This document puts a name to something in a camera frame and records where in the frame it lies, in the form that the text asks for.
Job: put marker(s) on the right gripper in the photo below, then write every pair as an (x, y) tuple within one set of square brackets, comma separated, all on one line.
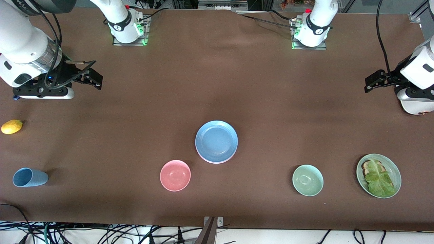
[(68, 72)]

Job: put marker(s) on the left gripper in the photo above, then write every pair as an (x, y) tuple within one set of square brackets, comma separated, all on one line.
[(395, 77)]

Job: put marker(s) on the blue plate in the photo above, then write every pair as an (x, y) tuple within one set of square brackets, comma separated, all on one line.
[(216, 140)]

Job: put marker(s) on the pink plate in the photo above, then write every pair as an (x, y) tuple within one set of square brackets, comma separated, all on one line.
[(217, 163)]

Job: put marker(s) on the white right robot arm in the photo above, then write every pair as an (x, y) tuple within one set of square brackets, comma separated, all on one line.
[(20, 37)]

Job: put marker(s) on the yellow lemon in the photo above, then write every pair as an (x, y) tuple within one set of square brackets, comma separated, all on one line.
[(12, 127)]

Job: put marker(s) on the green plate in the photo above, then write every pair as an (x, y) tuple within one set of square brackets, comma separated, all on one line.
[(395, 166)]

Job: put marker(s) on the bread slice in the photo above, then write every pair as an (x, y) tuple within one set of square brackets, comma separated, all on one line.
[(366, 166)]

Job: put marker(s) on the green lettuce leaf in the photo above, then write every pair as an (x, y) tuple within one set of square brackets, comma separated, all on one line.
[(379, 181)]

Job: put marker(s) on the blue cup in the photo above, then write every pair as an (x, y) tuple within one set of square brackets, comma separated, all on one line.
[(34, 178)]

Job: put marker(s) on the orange flowers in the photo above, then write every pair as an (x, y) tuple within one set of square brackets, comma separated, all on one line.
[(288, 3)]

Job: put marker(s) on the green bowl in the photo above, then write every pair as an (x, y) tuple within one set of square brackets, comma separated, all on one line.
[(308, 180)]

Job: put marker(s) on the brown table cover cloth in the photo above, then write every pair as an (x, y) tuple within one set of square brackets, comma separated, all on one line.
[(217, 84)]

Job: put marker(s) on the pink bowl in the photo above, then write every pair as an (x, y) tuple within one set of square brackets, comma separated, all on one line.
[(175, 175)]

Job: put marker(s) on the aluminium frame corner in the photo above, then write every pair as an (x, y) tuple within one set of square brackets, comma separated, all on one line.
[(415, 17)]

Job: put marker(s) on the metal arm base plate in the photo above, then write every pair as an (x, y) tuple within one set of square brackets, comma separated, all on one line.
[(144, 37), (322, 45)]

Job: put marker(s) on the aluminium frame bar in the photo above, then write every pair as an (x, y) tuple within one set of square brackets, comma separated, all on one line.
[(220, 5)]

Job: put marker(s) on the grey metal clamp bracket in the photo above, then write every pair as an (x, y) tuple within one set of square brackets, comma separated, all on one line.
[(220, 222)]

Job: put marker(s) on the dark camera pole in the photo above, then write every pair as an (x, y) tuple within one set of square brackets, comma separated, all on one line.
[(208, 234)]

